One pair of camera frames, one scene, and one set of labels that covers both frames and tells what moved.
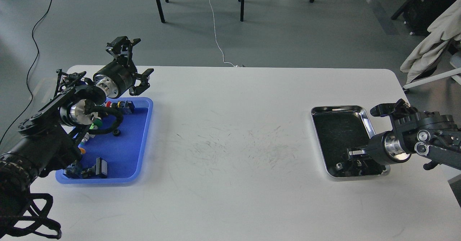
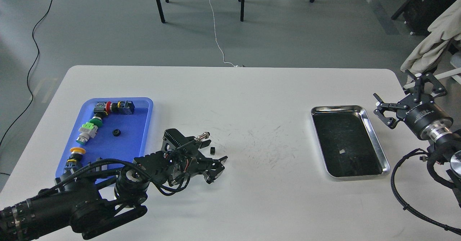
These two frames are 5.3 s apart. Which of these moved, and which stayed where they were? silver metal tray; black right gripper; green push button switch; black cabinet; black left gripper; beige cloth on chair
Moved: black right gripper; black left gripper
Stayed: silver metal tray; beige cloth on chair; black cabinet; green push button switch
